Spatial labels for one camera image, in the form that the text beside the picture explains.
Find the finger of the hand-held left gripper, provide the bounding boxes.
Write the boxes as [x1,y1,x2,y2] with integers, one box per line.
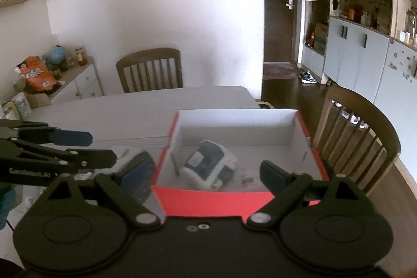
[0,120,94,148]
[0,139,117,183]

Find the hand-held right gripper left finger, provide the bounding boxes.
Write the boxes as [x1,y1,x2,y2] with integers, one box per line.
[49,160,162,230]

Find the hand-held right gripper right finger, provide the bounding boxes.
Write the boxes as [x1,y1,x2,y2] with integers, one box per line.
[248,160,369,230]

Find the red and white cardboard box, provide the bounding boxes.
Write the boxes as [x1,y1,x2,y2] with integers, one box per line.
[151,109,334,227]

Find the white desktop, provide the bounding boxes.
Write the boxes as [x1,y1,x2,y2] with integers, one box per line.
[0,86,417,278]

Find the person's left hand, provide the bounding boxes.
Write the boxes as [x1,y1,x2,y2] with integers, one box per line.
[0,185,17,231]

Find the small cardboard box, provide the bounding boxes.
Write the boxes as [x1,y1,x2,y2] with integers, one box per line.
[24,91,53,110]

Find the white drawer cabinet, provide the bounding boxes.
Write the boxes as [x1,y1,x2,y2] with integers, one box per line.
[49,57,105,102]

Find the white blue-print packet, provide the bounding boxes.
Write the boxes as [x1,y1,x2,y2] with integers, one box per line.
[10,92,33,120]

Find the white blood pressure monitor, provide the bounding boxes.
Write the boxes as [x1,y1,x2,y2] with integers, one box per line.
[181,139,238,191]

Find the orange snack bag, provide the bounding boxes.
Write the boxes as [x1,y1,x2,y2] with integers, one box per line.
[15,57,61,94]

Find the glass jar with dark lid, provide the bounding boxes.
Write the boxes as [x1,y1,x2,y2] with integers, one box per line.
[75,47,88,66]

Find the blue globe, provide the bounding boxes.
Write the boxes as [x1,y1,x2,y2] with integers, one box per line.
[46,45,68,71]

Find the patterned doormat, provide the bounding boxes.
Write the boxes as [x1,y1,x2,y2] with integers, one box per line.
[263,62,305,81]

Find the black and white sneakers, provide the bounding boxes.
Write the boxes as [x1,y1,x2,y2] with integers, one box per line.
[299,70,317,84]

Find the brown carton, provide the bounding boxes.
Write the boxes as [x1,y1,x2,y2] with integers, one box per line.
[313,22,329,52]

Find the grey fridge with magnets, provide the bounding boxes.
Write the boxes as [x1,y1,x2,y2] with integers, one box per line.
[375,39,417,138]

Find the brown wooden door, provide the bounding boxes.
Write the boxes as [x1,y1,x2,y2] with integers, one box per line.
[261,0,302,65]

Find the row of bottles and jars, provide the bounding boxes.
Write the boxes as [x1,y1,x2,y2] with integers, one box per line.
[339,0,392,35]

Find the tall glass jar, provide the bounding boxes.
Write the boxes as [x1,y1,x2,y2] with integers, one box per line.
[406,7,417,45]

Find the wooden wall shelf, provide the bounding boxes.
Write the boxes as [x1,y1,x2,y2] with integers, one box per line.
[0,0,36,9]

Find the grey wall cabinet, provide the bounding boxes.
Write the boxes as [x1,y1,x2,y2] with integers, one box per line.
[300,0,417,122]

